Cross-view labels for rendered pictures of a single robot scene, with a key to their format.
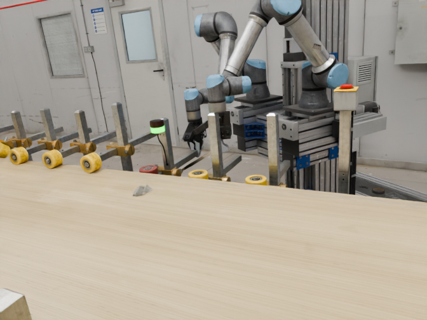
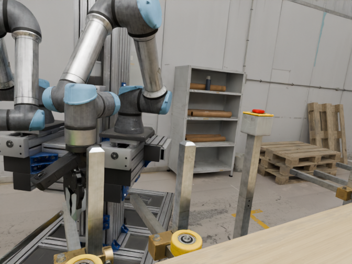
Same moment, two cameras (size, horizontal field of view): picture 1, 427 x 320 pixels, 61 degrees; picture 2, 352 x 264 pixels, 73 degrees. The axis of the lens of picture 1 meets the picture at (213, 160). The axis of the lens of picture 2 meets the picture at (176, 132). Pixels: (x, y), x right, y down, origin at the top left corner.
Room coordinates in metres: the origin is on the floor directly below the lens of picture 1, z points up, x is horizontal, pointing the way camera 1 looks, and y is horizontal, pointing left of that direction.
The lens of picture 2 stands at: (1.01, 0.34, 1.29)
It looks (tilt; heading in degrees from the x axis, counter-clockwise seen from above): 11 degrees down; 302
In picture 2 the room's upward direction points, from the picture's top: 5 degrees clockwise
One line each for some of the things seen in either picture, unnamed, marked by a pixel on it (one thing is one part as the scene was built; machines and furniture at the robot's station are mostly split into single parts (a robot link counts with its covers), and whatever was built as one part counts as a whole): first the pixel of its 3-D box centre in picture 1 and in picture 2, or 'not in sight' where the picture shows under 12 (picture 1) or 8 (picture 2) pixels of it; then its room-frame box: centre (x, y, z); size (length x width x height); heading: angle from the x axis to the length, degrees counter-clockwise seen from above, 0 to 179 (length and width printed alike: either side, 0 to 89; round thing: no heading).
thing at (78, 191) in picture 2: not in sight; (77, 191); (1.52, -0.02, 1.00); 0.05 x 0.02 x 0.09; 172
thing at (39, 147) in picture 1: (57, 140); not in sight; (2.00, 0.87, 0.95); 0.50 x 0.04 x 0.04; 152
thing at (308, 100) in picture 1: (313, 96); (129, 121); (1.85, -0.54, 1.09); 0.15 x 0.15 x 0.10
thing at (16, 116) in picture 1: (25, 151); not in sight; (2.05, 1.08, 0.89); 0.03 x 0.03 x 0.48; 62
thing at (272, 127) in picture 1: (274, 172); (180, 218); (1.33, -0.24, 0.90); 0.03 x 0.03 x 0.48; 62
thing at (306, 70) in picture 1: (314, 73); (131, 98); (1.85, -0.55, 1.21); 0.13 x 0.12 x 0.14; 19
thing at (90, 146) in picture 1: (83, 146); not in sight; (1.82, 0.66, 0.95); 0.13 x 0.06 x 0.05; 62
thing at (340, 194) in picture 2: not in sight; (349, 192); (0.87, -1.09, 0.83); 0.13 x 0.06 x 0.05; 62
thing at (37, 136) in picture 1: (37, 136); not in sight; (2.18, 1.06, 0.95); 0.36 x 0.03 x 0.03; 152
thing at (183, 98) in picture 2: not in sight; (204, 123); (2.51, -2.80, 0.78); 0.90 x 0.45 x 1.55; 57
